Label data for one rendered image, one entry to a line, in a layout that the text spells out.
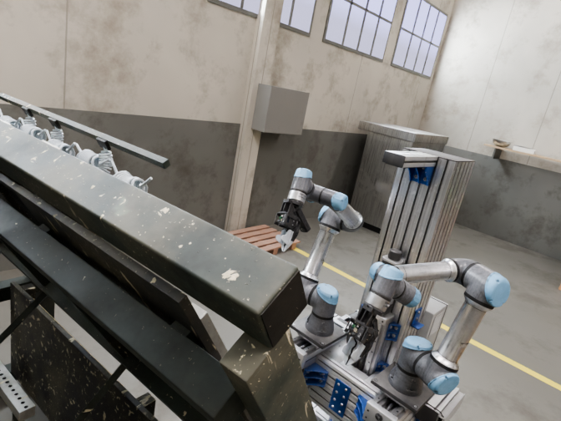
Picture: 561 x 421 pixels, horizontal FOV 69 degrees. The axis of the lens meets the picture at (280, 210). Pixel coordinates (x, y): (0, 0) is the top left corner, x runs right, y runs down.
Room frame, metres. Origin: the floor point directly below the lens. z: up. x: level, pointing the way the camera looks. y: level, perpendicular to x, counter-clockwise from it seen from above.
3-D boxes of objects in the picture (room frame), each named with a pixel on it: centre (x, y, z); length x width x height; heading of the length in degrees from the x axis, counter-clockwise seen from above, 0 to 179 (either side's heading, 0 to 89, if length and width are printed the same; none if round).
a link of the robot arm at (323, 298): (1.89, -0.31, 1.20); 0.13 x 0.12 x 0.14; 58
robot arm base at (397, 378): (1.57, -0.70, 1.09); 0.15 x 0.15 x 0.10
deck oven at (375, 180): (7.77, -1.98, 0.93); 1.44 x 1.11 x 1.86; 140
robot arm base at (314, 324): (1.88, -0.32, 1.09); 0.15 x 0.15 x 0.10
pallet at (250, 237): (5.40, 0.24, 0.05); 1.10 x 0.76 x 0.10; 140
